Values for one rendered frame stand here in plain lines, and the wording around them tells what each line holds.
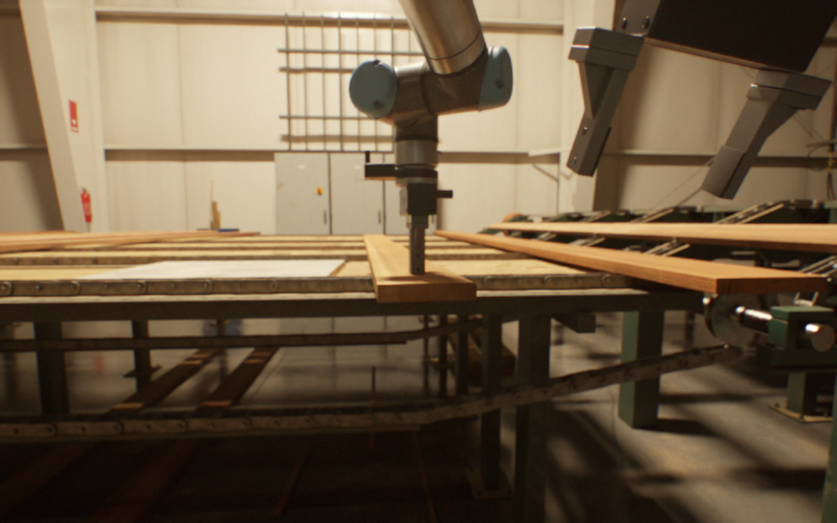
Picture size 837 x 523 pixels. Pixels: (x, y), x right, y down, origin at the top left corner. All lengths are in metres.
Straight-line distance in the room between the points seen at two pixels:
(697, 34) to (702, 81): 8.81
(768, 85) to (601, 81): 0.14
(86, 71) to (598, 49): 8.29
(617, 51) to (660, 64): 8.47
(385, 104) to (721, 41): 0.38
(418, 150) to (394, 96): 0.12
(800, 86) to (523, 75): 7.33
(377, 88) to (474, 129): 6.69
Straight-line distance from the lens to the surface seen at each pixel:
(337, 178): 6.41
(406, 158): 0.69
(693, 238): 1.79
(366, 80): 0.61
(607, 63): 0.35
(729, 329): 1.21
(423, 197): 0.65
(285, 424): 0.99
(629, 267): 1.00
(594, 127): 0.36
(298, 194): 6.48
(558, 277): 0.94
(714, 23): 0.37
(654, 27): 0.35
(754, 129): 0.44
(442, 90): 0.58
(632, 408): 2.25
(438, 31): 0.51
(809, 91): 0.45
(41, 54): 7.80
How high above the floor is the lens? 0.97
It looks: 5 degrees down
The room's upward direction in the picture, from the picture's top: straight up
